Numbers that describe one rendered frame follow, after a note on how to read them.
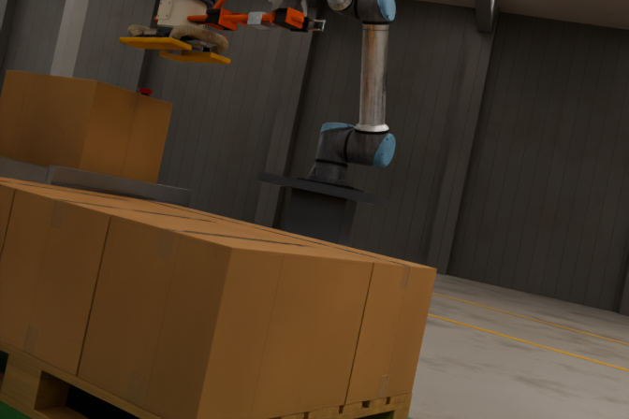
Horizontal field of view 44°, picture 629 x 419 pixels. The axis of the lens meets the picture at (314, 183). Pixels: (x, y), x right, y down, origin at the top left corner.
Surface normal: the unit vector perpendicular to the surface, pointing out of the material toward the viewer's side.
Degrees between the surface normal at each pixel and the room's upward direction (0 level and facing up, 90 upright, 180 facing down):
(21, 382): 90
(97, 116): 90
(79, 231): 90
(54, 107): 90
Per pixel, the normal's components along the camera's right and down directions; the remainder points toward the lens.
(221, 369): 0.80, 0.15
